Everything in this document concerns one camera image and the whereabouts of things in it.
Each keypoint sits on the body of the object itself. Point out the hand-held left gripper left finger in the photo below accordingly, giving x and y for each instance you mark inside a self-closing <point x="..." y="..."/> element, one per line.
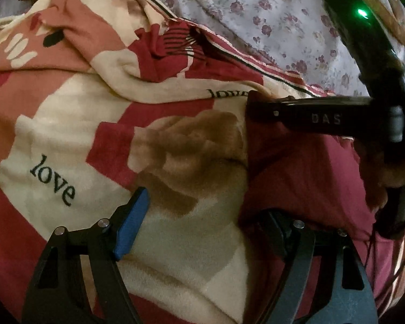
<point x="132" y="222"/>

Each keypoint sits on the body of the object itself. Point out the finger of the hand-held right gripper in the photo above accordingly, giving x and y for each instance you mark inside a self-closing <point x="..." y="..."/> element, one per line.
<point x="310" y="116"/>

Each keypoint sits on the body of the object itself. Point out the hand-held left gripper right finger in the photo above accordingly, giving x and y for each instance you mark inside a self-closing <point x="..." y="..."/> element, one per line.
<point x="290" y="240"/>

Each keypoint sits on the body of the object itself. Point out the maroon garment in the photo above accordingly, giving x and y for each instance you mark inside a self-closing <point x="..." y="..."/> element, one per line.
<point x="307" y="182"/>

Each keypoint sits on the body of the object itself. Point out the person's right hand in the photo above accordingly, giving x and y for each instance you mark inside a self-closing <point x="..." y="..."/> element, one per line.
<point x="400" y="175"/>

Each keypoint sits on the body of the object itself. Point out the orange patterned cloth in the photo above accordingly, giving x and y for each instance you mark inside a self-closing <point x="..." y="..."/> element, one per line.
<point x="393" y="11"/>

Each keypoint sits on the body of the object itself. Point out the red and cream printed blanket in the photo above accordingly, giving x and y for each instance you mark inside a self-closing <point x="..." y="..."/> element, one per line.
<point x="71" y="135"/>

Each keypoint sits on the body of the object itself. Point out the white floral bed sheet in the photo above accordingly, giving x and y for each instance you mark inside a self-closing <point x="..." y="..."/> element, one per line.
<point x="256" y="13"/>

